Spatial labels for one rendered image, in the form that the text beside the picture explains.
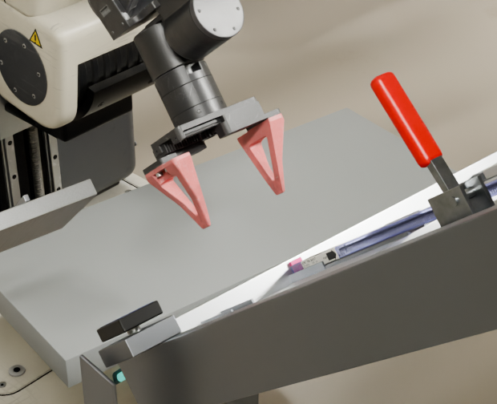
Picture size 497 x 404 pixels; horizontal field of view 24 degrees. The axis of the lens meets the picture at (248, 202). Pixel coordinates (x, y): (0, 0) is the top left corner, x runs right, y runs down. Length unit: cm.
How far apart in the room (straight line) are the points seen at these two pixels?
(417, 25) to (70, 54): 204
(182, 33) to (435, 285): 52
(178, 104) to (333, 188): 40
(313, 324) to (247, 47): 249
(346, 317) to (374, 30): 264
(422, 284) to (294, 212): 79
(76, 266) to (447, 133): 163
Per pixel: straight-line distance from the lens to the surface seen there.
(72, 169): 198
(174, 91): 116
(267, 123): 118
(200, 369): 93
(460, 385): 213
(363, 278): 72
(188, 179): 112
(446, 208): 69
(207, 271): 135
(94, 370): 99
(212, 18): 111
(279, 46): 325
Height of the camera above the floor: 141
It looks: 33 degrees down
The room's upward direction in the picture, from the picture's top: straight up
